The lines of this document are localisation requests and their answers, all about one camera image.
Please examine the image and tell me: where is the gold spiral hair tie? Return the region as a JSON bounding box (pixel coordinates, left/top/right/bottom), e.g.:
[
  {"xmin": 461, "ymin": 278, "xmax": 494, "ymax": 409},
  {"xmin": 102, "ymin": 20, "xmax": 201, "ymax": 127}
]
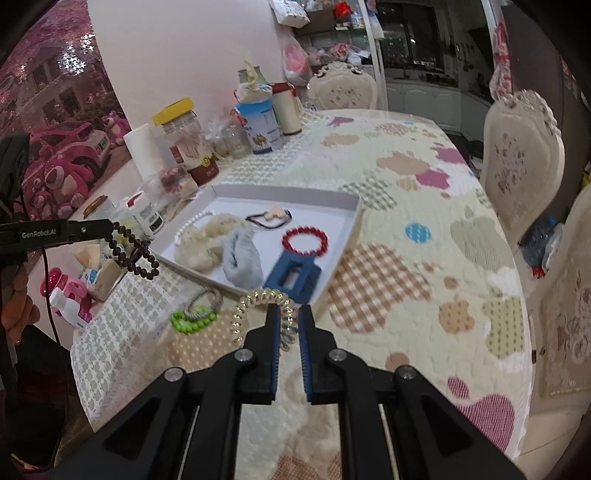
[{"xmin": 228, "ymin": 288, "xmax": 301, "ymax": 353}]

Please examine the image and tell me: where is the dark brown bead bracelet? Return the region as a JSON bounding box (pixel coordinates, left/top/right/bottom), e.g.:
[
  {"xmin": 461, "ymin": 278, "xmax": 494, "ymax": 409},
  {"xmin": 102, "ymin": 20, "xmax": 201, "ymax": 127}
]
[{"xmin": 103, "ymin": 221, "xmax": 161, "ymax": 279}]

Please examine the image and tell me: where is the grey braided bangle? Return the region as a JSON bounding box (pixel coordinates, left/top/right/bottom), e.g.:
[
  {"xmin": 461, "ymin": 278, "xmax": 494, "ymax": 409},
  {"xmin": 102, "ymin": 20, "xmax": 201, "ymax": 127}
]
[{"xmin": 184, "ymin": 288, "xmax": 222, "ymax": 322}]

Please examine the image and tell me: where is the blue square hair claw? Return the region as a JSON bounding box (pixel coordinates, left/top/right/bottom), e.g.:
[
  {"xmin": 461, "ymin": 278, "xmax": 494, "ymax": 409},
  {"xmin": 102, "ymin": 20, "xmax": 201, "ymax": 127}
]
[{"xmin": 263, "ymin": 250, "xmax": 322, "ymax": 304}]

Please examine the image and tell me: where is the grey fluffy scrunchie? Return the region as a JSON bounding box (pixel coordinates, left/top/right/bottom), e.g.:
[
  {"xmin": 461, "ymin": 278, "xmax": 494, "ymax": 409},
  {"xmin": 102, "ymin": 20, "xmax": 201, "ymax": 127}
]
[{"xmin": 221, "ymin": 227, "xmax": 263, "ymax": 290}]

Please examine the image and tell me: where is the white bead bracelet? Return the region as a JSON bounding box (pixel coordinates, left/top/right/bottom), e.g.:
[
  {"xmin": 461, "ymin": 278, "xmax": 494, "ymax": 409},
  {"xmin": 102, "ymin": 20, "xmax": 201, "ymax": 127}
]
[{"xmin": 174, "ymin": 209, "xmax": 218, "ymax": 247}]

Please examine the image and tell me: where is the green bead bracelet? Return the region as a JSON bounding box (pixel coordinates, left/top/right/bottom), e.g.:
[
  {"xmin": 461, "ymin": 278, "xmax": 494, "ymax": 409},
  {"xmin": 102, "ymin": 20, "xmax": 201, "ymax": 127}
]
[{"xmin": 169, "ymin": 305, "xmax": 221, "ymax": 334}]

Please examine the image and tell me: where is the red bead bracelet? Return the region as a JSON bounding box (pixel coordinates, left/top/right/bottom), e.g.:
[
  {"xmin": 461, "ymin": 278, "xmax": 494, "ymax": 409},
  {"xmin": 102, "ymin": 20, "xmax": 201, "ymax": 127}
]
[{"xmin": 280, "ymin": 224, "xmax": 330, "ymax": 257}]

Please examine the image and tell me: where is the cream lace scrunchie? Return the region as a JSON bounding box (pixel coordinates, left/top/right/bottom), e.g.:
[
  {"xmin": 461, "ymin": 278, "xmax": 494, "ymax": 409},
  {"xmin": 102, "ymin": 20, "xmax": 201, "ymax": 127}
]
[{"xmin": 174, "ymin": 212, "xmax": 247, "ymax": 272}]

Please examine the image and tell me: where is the pink mouse hair tie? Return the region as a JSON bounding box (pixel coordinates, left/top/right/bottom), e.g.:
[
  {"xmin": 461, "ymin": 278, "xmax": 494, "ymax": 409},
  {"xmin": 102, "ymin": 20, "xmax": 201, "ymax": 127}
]
[{"xmin": 244, "ymin": 207, "xmax": 295, "ymax": 230}]

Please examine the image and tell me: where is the person left hand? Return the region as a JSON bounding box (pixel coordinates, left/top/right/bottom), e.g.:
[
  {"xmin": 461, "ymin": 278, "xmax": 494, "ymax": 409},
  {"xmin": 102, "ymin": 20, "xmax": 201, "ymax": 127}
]
[{"xmin": 1, "ymin": 265, "xmax": 40, "ymax": 345}]

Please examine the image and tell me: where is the gold lid glass jar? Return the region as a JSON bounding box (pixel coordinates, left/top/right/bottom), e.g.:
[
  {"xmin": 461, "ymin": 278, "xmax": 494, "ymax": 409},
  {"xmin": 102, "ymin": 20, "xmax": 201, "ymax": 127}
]
[{"xmin": 82, "ymin": 195, "xmax": 116, "ymax": 220}]

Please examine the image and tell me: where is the tissue pack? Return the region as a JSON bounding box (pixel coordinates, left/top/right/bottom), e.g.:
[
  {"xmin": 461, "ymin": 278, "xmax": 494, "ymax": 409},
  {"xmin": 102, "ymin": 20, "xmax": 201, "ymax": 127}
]
[{"xmin": 72, "ymin": 242, "xmax": 122, "ymax": 302}]

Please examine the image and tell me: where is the white pill bottle red cap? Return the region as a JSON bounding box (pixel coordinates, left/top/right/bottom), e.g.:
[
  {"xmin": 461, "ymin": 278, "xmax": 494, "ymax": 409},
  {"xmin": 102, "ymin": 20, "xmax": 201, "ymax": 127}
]
[{"xmin": 125, "ymin": 190, "xmax": 164, "ymax": 238}]

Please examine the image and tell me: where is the pink toy bottle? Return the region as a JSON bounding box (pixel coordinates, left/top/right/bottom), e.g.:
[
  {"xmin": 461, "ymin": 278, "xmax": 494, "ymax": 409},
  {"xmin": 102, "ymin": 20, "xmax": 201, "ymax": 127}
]
[{"xmin": 40, "ymin": 268, "xmax": 92, "ymax": 329}]

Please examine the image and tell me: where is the white shallow tray box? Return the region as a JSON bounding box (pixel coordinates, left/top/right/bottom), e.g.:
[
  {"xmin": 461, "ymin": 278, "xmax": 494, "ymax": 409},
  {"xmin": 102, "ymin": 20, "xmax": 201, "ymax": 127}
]
[{"xmin": 150, "ymin": 184, "xmax": 362, "ymax": 306}]

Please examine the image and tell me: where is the white paper towel roll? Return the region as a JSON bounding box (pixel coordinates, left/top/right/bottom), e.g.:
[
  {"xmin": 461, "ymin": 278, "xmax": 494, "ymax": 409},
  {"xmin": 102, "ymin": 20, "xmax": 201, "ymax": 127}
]
[{"xmin": 123, "ymin": 123, "xmax": 176, "ymax": 180}]

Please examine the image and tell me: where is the bag of red dates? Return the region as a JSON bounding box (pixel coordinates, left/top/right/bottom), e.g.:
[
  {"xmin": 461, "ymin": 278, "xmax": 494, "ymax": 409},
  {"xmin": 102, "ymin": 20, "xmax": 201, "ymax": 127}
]
[{"xmin": 153, "ymin": 165, "xmax": 197, "ymax": 210}]

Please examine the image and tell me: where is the patchwork quilted tablecloth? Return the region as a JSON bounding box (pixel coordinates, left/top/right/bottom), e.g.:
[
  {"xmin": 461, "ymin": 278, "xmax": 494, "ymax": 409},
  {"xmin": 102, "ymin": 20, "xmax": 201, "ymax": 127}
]
[{"xmin": 71, "ymin": 111, "xmax": 531, "ymax": 458}]

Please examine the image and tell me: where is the yellow lid clear jar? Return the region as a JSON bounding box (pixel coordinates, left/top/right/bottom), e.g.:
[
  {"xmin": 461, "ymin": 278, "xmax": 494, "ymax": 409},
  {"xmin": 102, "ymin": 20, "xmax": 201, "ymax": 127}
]
[{"xmin": 152, "ymin": 97, "xmax": 219, "ymax": 186}]

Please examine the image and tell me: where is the pink bear poster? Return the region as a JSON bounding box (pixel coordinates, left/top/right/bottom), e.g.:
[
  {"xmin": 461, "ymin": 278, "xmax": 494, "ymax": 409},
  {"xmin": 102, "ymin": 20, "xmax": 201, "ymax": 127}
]
[{"xmin": 1, "ymin": 1, "xmax": 130, "ymax": 220}]

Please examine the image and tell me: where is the small clear glass jar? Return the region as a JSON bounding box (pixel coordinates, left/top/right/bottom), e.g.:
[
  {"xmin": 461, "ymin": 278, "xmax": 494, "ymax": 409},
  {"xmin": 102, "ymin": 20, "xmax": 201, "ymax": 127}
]
[{"xmin": 222, "ymin": 123, "xmax": 252, "ymax": 160}]

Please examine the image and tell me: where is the blue white milk powder can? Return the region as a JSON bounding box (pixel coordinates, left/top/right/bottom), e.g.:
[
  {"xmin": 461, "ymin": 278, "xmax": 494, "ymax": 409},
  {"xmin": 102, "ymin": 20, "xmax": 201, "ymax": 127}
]
[{"xmin": 235, "ymin": 97, "xmax": 283, "ymax": 155}]

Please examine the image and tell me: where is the green thermos bottle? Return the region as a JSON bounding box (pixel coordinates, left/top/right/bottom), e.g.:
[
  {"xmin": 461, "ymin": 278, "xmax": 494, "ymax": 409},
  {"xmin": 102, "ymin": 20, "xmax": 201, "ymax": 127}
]
[{"xmin": 238, "ymin": 65, "xmax": 269, "ymax": 85}]

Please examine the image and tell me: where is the cream tumbler red lid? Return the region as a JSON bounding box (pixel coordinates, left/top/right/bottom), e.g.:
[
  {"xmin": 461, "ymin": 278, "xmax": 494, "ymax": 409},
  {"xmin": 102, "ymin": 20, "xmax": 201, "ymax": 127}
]
[{"xmin": 271, "ymin": 82, "xmax": 303, "ymax": 136}]

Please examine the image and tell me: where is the cream floral chair far end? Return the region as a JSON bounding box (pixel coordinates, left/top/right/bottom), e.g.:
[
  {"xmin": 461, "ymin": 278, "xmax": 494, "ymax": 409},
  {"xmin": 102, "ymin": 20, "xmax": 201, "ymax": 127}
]
[{"xmin": 307, "ymin": 61, "xmax": 379, "ymax": 110}]

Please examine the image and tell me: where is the cream floral chair near right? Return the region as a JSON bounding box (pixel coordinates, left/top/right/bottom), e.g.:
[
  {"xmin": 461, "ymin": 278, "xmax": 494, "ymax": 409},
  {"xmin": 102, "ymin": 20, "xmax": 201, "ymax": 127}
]
[{"xmin": 528, "ymin": 187, "xmax": 591, "ymax": 414}]

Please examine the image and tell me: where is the cream floral chair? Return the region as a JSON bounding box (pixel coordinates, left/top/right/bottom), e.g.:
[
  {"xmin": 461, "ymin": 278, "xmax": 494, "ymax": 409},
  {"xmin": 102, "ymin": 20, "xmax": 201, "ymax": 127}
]
[
  {"xmin": 528, "ymin": 187, "xmax": 591, "ymax": 414},
  {"xmin": 480, "ymin": 90, "xmax": 565, "ymax": 244}
]

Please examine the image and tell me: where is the cream floral chair middle right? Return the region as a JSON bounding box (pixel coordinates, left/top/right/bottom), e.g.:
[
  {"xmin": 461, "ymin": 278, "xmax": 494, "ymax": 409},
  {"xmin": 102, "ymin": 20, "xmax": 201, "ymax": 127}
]
[{"xmin": 480, "ymin": 90, "xmax": 565, "ymax": 244}]

